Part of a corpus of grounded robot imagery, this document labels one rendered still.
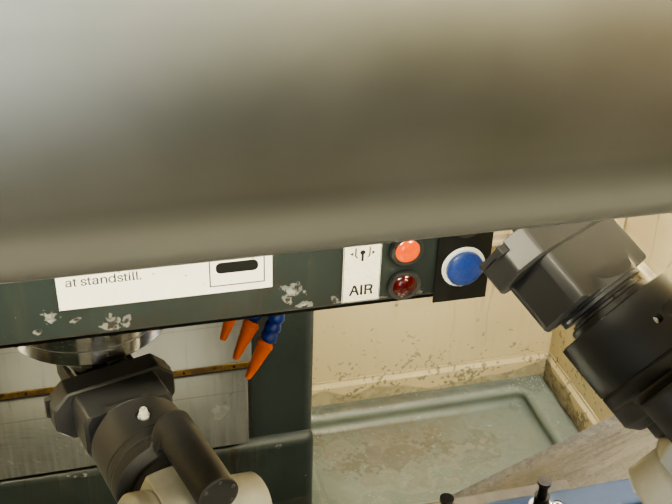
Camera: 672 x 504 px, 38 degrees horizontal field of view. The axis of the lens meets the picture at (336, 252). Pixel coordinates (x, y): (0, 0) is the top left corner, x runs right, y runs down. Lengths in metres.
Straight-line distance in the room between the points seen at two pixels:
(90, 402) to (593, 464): 1.18
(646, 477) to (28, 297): 0.44
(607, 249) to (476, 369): 1.61
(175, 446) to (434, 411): 1.49
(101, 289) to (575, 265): 0.33
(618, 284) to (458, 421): 1.61
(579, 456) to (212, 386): 0.73
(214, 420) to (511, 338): 0.87
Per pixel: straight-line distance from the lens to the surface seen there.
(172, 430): 0.82
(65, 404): 0.94
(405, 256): 0.73
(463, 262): 0.75
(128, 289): 0.71
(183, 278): 0.71
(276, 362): 1.64
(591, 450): 1.93
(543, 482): 1.06
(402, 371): 2.22
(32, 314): 0.72
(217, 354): 1.56
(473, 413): 2.28
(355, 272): 0.74
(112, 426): 0.88
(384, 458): 2.14
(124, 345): 0.91
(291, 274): 0.72
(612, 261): 0.68
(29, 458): 1.67
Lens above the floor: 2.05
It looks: 31 degrees down
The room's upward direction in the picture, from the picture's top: 2 degrees clockwise
